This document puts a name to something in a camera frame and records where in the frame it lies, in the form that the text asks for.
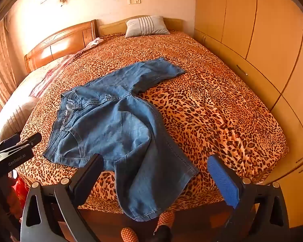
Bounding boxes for white patterned cloth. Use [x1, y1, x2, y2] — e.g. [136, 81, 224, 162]
[86, 37, 104, 50]

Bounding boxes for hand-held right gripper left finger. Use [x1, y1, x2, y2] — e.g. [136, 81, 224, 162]
[20, 153, 104, 242]

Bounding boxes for leopard print bedspread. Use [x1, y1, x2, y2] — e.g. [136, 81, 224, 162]
[15, 30, 289, 215]

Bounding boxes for blue denim pants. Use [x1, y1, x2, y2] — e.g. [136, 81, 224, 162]
[43, 57, 200, 222]

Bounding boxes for pink floral bedsheet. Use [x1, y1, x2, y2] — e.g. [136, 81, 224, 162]
[29, 54, 78, 98]

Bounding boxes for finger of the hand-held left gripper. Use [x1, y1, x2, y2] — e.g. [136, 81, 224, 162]
[22, 132, 42, 148]

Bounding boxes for grey striped pillow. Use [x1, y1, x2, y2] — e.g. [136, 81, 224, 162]
[125, 16, 170, 38]

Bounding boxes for patterned curtain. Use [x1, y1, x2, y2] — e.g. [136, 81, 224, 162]
[0, 18, 19, 107]

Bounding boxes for wooden wardrobe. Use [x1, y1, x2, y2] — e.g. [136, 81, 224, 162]
[193, 0, 303, 228]

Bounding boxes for light wooden headboard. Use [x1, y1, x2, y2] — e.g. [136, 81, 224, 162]
[98, 15, 184, 37]

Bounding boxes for pale quilt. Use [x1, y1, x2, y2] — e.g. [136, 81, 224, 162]
[0, 67, 44, 145]

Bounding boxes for red cloth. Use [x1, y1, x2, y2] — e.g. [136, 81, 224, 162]
[11, 176, 29, 210]

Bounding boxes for orange dotted slipper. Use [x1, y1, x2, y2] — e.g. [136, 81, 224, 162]
[120, 227, 139, 242]
[154, 211, 175, 235]

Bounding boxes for dark wooden headboard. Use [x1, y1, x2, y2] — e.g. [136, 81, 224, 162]
[24, 20, 99, 73]

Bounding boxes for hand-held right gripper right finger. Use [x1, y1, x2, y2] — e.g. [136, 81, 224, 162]
[207, 154, 291, 242]

